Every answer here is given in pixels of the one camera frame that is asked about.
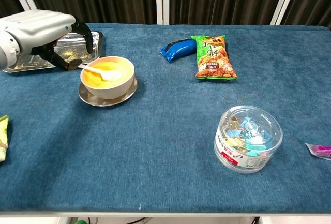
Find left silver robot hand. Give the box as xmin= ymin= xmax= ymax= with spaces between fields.
xmin=0 ymin=10 xmax=93 ymax=71

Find white plastic spoon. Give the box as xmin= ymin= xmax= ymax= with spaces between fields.
xmin=77 ymin=64 xmax=122 ymax=82

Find rectangular steel tray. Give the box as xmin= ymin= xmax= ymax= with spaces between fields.
xmin=2 ymin=31 xmax=103 ymax=73

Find beige bowl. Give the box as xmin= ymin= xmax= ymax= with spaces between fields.
xmin=79 ymin=56 xmax=136 ymax=100

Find round steel plate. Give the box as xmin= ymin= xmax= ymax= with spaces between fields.
xmin=78 ymin=76 xmax=138 ymax=107

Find yellow-green crumpled snack bag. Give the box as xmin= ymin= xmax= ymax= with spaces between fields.
xmin=0 ymin=115 xmax=10 ymax=162

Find blue snack packet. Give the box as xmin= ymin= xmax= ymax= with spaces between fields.
xmin=159 ymin=38 xmax=198 ymax=64

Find blue tablecloth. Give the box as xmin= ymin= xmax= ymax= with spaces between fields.
xmin=0 ymin=22 xmax=331 ymax=213

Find green peanut snack bag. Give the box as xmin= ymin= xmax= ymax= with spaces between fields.
xmin=190 ymin=35 xmax=238 ymax=81

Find clear round clip container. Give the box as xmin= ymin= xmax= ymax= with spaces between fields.
xmin=214 ymin=105 xmax=283 ymax=174

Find pink item in clear wrapper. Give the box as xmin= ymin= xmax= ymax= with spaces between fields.
xmin=305 ymin=142 xmax=331 ymax=161

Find black cables under table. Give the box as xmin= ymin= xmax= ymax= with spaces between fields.
xmin=121 ymin=217 xmax=152 ymax=224

